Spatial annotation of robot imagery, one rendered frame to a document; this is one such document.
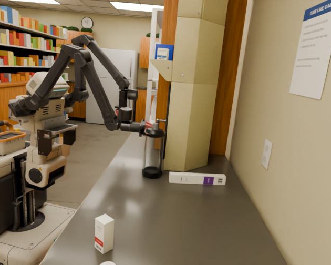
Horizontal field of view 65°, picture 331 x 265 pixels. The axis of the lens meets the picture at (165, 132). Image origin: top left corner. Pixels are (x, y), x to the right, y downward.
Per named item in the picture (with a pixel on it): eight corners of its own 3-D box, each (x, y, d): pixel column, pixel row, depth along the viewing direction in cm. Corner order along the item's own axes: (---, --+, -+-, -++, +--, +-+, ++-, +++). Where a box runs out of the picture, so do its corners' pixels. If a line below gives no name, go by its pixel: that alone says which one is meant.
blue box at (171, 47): (172, 62, 154) (174, 46, 152) (172, 61, 145) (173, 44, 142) (155, 60, 155) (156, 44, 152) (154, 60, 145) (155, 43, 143)
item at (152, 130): (167, 136, 129) (168, 123, 128) (158, 140, 121) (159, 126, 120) (151, 132, 133) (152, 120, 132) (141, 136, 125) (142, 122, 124)
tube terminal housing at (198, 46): (203, 155, 171) (219, 31, 152) (209, 174, 139) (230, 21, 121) (165, 151, 171) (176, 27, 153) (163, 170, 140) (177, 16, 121)
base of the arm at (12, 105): (23, 102, 154) (7, 104, 142) (32, 94, 151) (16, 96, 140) (31, 114, 154) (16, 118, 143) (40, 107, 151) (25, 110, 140)
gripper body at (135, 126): (145, 119, 144) (132, 118, 145) (143, 125, 135) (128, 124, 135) (144, 130, 147) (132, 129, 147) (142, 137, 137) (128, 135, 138)
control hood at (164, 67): (172, 79, 160) (173, 62, 158) (171, 81, 128) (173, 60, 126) (153, 77, 160) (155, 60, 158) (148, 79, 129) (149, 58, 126)
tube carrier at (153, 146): (166, 172, 134) (169, 132, 129) (155, 179, 125) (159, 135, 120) (148, 166, 139) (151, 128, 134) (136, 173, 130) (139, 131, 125)
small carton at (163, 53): (168, 61, 138) (168, 49, 136) (166, 60, 133) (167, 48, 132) (158, 60, 139) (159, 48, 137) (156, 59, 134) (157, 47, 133)
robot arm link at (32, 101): (73, 36, 134) (63, 37, 124) (94, 54, 135) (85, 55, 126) (34, 99, 150) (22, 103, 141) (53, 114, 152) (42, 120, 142)
